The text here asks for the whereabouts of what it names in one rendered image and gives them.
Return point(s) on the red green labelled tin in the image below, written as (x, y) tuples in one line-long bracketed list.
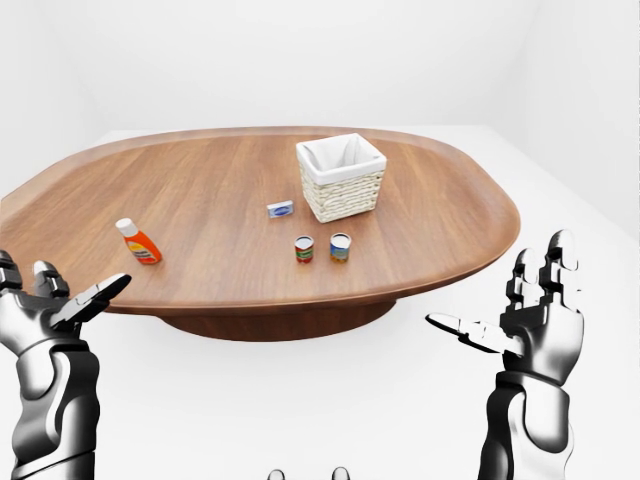
[(304, 249)]

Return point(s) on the round dark wooden table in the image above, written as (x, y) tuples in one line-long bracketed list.
[(250, 215)]

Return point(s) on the orange bottle with white cap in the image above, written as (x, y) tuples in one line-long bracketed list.
[(141, 244)]

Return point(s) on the white woven basket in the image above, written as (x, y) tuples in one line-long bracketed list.
[(341, 175)]

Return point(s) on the blue yellow labelled tin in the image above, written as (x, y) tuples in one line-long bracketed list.
[(340, 248)]

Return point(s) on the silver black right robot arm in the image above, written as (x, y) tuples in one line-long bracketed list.
[(525, 430)]

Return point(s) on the small white blue box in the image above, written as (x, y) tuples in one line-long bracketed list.
[(280, 209)]

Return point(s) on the small dark rounded shape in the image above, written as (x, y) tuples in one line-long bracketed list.
[(276, 475), (341, 473)]

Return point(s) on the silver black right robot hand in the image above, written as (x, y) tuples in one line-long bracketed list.
[(542, 330)]

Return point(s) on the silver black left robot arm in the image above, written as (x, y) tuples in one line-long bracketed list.
[(52, 410)]

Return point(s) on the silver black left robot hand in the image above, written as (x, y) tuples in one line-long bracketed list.
[(35, 312)]

